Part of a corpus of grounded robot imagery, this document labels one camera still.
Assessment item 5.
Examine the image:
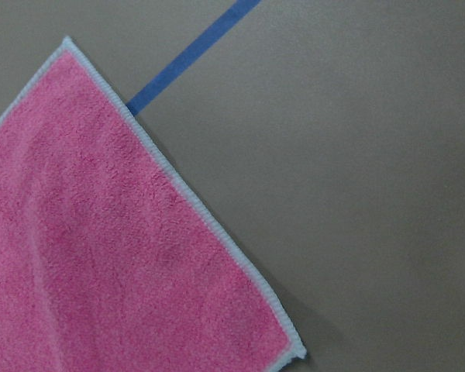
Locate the pink and grey towel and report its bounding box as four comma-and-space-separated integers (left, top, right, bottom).
0, 38, 306, 371

